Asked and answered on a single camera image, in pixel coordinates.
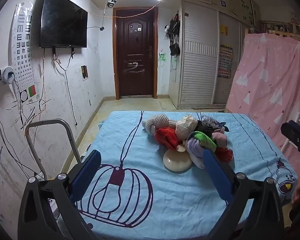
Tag white charger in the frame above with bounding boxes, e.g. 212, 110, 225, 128
2, 66, 15, 84

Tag blue white patterned cloth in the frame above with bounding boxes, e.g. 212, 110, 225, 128
200, 115, 227, 133

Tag white louvered wardrobe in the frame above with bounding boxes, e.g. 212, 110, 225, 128
176, 0, 262, 108

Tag black bundle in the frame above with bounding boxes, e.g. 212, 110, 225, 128
196, 125, 217, 135

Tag pink cloth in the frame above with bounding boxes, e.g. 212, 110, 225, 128
212, 132, 228, 149

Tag light blue printed sheet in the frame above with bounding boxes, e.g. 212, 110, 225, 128
56, 110, 299, 240

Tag small red cloth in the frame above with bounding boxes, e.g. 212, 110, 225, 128
215, 147, 233, 162

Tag green cloth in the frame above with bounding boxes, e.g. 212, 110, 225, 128
187, 131, 217, 153

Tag orange string light wire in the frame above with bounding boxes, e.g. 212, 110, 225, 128
86, 0, 165, 19

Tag black hanging straps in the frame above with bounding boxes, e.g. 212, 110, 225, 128
164, 12, 181, 43

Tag lavender cloth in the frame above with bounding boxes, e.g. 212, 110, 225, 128
186, 137, 208, 169

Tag beige round dish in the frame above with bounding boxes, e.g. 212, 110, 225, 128
163, 149, 192, 172

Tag pink printed curtain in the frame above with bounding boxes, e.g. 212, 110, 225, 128
226, 32, 300, 153

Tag colourful chart poster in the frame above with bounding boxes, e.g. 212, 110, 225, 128
217, 44, 233, 78

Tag black wall television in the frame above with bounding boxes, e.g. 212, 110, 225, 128
39, 0, 88, 49

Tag hanging television cable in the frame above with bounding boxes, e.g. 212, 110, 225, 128
57, 52, 78, 126

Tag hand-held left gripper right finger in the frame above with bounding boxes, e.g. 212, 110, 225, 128
202, 149, 287, 240

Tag black hanging bag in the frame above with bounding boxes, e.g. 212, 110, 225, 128
169, 42, 181, 57

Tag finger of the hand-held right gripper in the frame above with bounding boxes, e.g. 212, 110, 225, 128
281, 120, 300, 150

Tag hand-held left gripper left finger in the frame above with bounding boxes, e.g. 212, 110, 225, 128
17, 149, 108, 240

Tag eye chart poster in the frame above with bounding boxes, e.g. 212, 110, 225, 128
9, 2, 38, 103

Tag grey metal stool frame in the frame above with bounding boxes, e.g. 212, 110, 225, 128
25, 119, 82, 180

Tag crumpled white paper ball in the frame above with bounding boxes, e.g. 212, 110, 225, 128
175, 115, 198, 140

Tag dark brown door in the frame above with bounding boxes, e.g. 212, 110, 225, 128
112, 7, 158, 100

